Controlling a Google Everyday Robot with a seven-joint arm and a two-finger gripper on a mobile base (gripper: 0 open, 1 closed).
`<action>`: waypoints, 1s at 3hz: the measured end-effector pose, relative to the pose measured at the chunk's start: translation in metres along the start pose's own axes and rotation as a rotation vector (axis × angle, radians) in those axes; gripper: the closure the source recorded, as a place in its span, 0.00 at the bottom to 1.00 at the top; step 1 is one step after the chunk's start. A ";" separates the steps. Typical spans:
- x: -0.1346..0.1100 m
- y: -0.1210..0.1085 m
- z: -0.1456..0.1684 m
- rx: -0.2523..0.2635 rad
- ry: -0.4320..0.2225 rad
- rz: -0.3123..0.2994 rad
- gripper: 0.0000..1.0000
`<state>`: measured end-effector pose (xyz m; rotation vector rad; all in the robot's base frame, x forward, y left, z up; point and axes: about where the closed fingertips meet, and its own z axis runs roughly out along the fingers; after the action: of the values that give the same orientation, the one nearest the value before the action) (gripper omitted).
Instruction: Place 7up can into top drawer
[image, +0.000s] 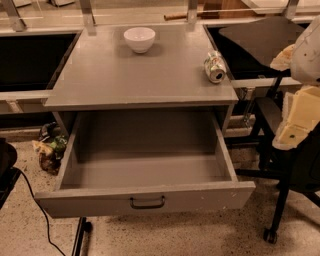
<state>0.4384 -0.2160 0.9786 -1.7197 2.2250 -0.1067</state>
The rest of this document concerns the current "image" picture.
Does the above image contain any green white 7up can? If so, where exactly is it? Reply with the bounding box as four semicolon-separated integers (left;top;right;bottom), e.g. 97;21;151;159
204;51;226;84

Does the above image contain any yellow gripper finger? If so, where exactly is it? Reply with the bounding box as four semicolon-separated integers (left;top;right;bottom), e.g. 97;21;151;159
270;44;294;71
272;86;320;150

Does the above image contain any open grey top drawer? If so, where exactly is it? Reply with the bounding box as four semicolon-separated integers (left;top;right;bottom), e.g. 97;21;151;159
36;110;255;218

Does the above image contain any black object at left edge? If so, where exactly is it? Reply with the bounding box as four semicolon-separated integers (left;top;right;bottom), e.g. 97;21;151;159
0;138;20;209

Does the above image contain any black stand leg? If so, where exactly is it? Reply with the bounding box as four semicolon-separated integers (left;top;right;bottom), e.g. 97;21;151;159
71;217;92;256

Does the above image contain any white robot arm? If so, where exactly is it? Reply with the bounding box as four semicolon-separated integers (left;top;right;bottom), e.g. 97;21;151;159
270;16;320;150

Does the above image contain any black cable on floor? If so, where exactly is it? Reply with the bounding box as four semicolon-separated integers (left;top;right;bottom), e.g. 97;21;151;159
14;167;67;256

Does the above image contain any black office chair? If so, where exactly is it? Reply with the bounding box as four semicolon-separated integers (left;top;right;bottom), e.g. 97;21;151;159
218;16;320;245

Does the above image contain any white ceramic bowl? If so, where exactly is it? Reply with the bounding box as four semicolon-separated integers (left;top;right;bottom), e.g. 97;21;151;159
124;27;156;53

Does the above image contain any black drawer handle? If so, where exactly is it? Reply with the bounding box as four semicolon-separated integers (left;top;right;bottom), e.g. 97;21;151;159
130;196;165;210

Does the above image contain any crumpled snack bags pile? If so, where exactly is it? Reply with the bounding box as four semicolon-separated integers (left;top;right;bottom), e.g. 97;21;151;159
32;122;68;175

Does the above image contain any grey cabinet with top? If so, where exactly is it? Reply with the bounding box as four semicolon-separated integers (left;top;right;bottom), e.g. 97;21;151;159
45;24;237;129

